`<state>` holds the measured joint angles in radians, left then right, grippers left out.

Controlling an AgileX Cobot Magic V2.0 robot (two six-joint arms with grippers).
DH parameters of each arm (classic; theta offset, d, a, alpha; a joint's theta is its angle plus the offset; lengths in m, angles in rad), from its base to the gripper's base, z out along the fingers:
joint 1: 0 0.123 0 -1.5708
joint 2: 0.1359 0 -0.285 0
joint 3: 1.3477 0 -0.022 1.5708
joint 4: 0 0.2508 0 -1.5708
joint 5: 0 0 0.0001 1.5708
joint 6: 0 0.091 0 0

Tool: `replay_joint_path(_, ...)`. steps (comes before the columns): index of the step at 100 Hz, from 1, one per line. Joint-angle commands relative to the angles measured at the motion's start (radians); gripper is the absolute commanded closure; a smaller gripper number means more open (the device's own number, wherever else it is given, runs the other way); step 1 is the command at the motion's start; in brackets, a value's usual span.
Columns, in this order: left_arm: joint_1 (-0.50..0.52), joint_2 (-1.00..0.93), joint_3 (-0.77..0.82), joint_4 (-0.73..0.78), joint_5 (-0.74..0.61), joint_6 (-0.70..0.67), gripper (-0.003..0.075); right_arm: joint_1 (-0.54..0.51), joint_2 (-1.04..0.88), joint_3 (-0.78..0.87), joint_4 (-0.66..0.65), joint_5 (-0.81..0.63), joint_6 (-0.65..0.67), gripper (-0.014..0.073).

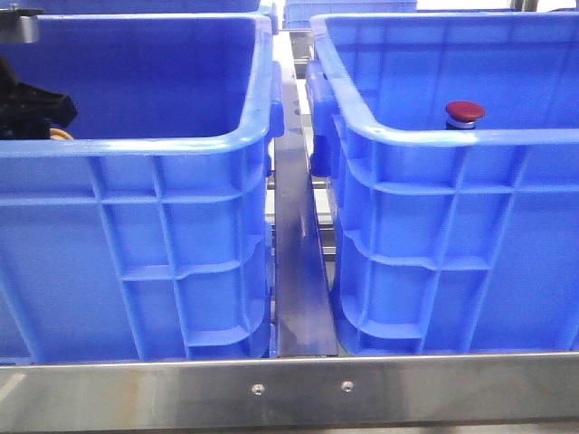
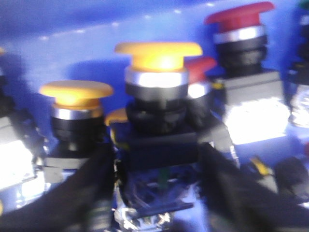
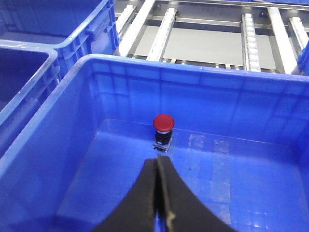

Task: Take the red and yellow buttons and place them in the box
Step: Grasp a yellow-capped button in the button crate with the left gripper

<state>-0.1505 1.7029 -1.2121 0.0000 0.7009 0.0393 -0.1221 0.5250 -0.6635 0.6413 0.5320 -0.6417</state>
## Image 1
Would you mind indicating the steel divider rail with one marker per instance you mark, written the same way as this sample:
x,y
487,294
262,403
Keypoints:
x,y
303,313

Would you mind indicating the red mushroom push button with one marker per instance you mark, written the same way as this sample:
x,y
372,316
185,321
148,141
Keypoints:
x,y
463,114

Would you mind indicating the rail screw left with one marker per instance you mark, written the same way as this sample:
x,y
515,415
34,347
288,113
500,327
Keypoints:
x,y
258,389

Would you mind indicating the rear left blue bin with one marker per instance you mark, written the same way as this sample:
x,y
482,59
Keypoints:
x,y
266,8

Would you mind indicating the yellow mushroom push button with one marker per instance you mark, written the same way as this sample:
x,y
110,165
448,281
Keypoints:
x,y
59,134

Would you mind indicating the rail screw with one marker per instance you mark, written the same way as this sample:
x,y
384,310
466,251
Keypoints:
x,y
258,389
347,386

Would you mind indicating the rear right blue bin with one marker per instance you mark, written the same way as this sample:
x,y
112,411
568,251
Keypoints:
x,y
297,13

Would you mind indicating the rail screw right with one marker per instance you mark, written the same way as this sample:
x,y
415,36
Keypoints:
x,y
347,386

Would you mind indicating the steel front rail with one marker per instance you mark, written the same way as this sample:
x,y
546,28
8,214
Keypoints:
x,y
519,393

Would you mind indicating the blue bin with buttons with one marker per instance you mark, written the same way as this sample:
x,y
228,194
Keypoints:
x,y
143,236

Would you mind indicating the blue target bin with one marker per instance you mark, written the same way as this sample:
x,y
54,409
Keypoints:
x,y
451,241

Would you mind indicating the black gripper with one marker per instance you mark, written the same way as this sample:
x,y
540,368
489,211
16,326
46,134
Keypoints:
x,y
28,112

